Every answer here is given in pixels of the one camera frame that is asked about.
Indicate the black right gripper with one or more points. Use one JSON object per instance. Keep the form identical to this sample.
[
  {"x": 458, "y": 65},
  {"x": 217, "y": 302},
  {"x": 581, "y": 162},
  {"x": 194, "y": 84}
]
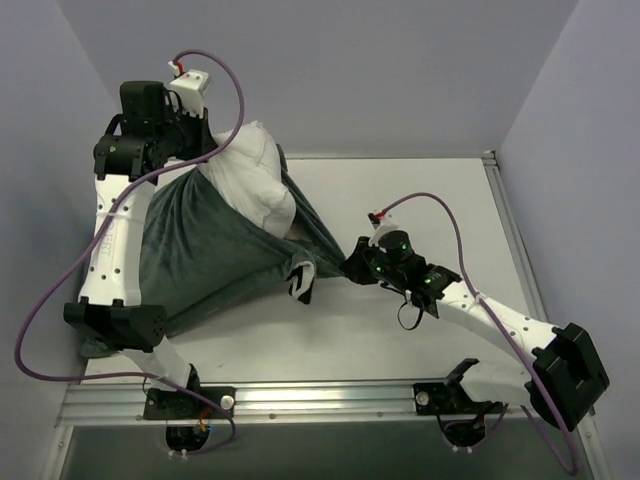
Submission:
[{"x": 358, "y": 258}]

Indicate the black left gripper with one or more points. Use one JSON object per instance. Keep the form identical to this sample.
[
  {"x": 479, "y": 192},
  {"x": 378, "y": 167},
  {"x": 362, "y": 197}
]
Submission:
[{"x": 201, "y": 138}]

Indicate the white pillow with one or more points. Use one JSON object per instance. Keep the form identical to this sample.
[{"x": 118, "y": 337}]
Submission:
[{"x": 248, "y": 176}]

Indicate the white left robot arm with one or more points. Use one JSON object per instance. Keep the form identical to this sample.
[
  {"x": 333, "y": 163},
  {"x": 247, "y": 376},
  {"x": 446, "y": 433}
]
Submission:
[{"x": 157, "y": 122}]

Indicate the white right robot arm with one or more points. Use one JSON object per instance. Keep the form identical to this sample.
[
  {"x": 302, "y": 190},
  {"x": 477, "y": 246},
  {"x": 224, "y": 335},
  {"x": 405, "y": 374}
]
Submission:
[{"x": 561, "y": 375}]

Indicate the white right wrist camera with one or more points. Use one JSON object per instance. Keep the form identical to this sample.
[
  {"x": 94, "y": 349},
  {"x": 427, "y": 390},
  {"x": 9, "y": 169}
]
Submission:
[{"x": 382, "y": 223}]

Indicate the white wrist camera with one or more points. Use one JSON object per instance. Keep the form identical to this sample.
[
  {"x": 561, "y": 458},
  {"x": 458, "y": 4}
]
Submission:
[
  {"x": 382, "y": 223},
  {"x": 191, "y": 87}
]

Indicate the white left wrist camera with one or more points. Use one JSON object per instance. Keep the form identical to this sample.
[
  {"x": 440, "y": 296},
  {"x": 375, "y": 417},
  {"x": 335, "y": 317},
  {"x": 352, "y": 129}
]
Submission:
[{"x": 191, "y": 87}]

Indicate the aluminium table edge rail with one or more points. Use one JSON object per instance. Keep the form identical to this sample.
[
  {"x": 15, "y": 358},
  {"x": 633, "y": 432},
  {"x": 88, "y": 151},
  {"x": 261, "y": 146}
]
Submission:
[{"x": 507, "y": 282}]

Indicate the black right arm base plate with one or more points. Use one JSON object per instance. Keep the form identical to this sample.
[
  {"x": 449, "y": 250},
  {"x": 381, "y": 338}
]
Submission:
[{"x": 447, "y": 399}]

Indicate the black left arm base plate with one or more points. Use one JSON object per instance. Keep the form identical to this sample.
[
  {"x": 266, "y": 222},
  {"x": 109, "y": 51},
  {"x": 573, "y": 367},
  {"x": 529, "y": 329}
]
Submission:
[{"x": 175, "y": 405}]

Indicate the aluminium front mounting rail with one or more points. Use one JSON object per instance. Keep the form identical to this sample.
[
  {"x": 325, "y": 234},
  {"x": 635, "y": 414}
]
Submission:
[{"x": 255, "y": 403}]

